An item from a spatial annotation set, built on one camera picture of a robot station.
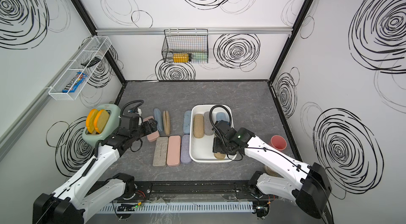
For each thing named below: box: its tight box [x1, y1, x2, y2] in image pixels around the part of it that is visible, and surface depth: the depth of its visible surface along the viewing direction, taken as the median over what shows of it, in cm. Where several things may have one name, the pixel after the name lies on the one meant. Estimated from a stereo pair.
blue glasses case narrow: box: [153, 107, 163, 132], surface depth 97 cm
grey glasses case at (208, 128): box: [204, 111, 215, 136], surface depth 93 cm
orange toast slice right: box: [94, 109, 110, 134], surface depth 76 cm
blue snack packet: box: [61, 71, 88, 93], surface depth 72 cm
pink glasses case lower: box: [166, 135, 182, 167], surface depth 85 cm
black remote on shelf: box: [80, 56, 102, 68], surface depth 82 cm
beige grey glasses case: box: [152, 136, 169, 167], surface depth 84 cm
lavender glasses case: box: [180, 134, 192, 164], surface depth 84 cm
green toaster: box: [81, 103, 122, 147], surface depth 80 cm
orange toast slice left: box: [85, 108, 100, 134], surface depth 75 cm
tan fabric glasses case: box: [192, 113, 205, 139], surface depth 94 cm
